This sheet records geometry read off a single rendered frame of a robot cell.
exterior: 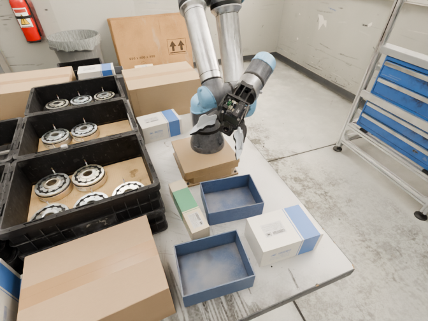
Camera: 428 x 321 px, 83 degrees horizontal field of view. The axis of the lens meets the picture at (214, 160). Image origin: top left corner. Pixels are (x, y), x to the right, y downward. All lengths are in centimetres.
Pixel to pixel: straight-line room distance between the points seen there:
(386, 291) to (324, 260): 95
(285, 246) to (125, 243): 44
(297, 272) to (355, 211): 129
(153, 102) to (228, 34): 60
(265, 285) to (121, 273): 40
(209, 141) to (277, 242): 47
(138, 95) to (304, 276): 109
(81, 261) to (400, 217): 200
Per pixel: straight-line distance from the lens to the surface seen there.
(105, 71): 167
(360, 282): 176
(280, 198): 99
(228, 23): 100
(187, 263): 81
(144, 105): 139
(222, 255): 82
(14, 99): 162
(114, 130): 117
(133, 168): 93
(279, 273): 82
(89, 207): 71
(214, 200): 94
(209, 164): 97
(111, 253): 70
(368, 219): 207
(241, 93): 70
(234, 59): 99
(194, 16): 93
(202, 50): 87
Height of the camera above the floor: 143
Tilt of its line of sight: 41 degrees down
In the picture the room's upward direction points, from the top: straight up
